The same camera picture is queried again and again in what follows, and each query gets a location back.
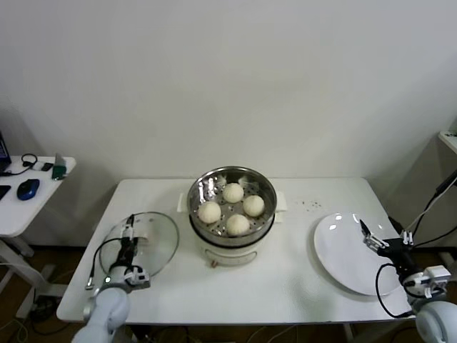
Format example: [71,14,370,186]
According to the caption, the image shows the dark laptop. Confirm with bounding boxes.
[0,129,12,173]

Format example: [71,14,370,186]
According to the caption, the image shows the black angled bar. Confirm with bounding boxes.
[435,168,457,194]

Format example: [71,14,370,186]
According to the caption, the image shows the blue computer mouse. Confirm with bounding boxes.
[16,178,40,202]

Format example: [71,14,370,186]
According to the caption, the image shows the glass lid with white handle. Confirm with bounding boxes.
[99,212,180,279]

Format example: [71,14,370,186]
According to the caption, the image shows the green box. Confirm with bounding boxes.
[51,153,69,182]

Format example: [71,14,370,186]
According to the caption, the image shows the white hanging cable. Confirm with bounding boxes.
[403,189,442,237]

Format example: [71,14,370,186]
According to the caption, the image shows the black floor cable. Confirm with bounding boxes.
[410,214,457,248]

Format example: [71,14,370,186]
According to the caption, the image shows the white shelf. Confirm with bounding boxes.
[438,131,457,187]

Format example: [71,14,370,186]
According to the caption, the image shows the floor power strip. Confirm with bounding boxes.
[34,296,60,317]

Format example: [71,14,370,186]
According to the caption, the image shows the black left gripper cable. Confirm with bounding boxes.
[85,238,124,290]

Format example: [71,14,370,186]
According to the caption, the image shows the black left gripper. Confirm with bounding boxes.
[116,213,140,272]

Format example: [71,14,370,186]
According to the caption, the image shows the perforated steel steamer basket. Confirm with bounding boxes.
[187,165,278,248]

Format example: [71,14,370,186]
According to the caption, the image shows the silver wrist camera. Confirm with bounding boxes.
[123,266,151,289]
[405,264,451,298]

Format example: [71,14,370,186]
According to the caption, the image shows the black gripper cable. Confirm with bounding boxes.
[85,238,124,290]
[375,262,421,319]

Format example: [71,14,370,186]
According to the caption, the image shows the white side table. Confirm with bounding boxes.
[0,155,77,319]

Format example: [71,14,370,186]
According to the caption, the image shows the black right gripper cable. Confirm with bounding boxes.
[375,262,421,319]

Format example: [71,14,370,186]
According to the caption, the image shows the scattered dark crumbs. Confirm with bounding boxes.
[295,199,322,212]

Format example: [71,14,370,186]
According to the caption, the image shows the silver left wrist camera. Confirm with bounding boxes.
[123,266,151,289]

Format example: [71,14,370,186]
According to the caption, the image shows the white steamed baozi bun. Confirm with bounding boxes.
[226,213,251,237]
[242,194,266,217]
[197,201,222,224]
[222,182,245,204]

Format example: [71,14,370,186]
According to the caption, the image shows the white round plate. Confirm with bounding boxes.
[313,212,407,297]

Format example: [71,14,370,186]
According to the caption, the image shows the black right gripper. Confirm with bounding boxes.
[359,215,417,278]

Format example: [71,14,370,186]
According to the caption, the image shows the black earphone cable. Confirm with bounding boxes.
[1,153,39,177]

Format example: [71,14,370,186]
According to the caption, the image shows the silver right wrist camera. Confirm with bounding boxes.
[405,264,451,298]

